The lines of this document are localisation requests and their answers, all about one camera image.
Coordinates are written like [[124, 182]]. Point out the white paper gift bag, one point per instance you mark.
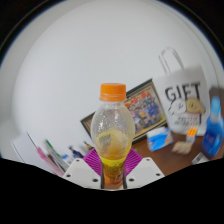
[[183, 100]]

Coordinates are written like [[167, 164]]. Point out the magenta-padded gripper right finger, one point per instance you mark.
[[145, 171]]

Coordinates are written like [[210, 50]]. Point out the dark blue pump bottle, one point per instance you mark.
[[76, 152]]

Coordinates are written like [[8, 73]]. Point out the white remote control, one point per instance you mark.
[[200, 158]]

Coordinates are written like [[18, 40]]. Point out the white leaning panel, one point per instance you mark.
[[25, 148]]

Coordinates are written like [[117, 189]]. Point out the pink and white tall box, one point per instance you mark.
[[48, 160]]

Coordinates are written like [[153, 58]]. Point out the white lotion bottle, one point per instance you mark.
[[67, 159]]

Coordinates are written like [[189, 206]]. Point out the beige snack packet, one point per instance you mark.
[[182, 147]]

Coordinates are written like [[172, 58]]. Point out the framed group photo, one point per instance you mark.
[[148, 110]]

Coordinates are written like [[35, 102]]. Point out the orange-capped clear drink bottle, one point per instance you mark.
[[112, 130]]

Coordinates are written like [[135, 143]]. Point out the blue detergent bottle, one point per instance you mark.
[[213, 133]]

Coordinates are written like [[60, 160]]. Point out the small orange and white box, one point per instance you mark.
[[192, 134]]

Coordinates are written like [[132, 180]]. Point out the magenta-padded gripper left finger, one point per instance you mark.
[[80, 171]]

